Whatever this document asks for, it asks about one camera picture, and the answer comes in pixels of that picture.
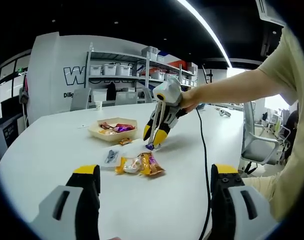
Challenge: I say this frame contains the dark grey counter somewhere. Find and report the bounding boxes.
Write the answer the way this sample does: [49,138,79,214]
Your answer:
[0,113,26,148]

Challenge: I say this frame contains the white logo wall panel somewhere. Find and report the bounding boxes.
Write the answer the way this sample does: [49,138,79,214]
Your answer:
[26,31,147,123]

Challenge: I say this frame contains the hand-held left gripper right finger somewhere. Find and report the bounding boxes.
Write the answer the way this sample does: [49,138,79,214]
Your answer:
[209,163,278,240]

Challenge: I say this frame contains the beige paper container tray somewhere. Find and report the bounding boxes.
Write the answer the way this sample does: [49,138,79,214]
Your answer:
[88,116,139,143]

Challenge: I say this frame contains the white office chair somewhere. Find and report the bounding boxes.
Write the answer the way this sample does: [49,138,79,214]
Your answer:
[241,102,280,174]

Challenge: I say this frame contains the black bag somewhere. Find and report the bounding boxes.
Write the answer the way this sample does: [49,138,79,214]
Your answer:
[106,82,117,101]

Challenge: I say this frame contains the grey chair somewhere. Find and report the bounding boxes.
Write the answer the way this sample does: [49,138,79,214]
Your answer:
[70,87,91,112]
[115,91,138,106]

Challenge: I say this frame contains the row of white storage bins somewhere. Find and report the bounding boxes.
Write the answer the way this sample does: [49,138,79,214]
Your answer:
[88,46,197,86]

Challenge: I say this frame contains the ceiling air conditioner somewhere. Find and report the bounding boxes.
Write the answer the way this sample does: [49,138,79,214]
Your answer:
[256,0,288,26]

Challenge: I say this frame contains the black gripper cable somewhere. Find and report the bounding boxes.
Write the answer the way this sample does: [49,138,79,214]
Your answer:
[195,107,212,240]

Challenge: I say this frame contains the black tripod stand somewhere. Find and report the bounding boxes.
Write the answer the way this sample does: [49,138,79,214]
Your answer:
[202,65,214,85]

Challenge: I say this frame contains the person's right hand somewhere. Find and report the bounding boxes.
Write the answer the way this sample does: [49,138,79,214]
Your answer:
[176,86,206,119]

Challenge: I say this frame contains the ceiling light strip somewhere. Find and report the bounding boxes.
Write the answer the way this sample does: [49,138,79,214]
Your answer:
[178,0,234,68]

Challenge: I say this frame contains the coat stand with grey bag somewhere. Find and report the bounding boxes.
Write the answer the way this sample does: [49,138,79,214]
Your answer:
[18,73,30,126]

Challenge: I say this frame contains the white game controller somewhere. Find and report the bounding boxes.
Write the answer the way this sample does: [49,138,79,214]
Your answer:
[217,108,232,118]

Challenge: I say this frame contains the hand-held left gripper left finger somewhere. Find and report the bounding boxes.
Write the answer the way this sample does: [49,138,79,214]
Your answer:
[30,163,102,240]

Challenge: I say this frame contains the orange-brown food packet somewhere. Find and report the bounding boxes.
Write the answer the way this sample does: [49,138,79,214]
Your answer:
[138,151,167,178]

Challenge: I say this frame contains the metal shelf rack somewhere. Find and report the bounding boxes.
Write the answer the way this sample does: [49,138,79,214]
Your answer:
[85,43,200,106]

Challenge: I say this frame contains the person in beige shirt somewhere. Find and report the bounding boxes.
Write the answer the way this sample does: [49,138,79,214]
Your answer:
[241,24,304,222]

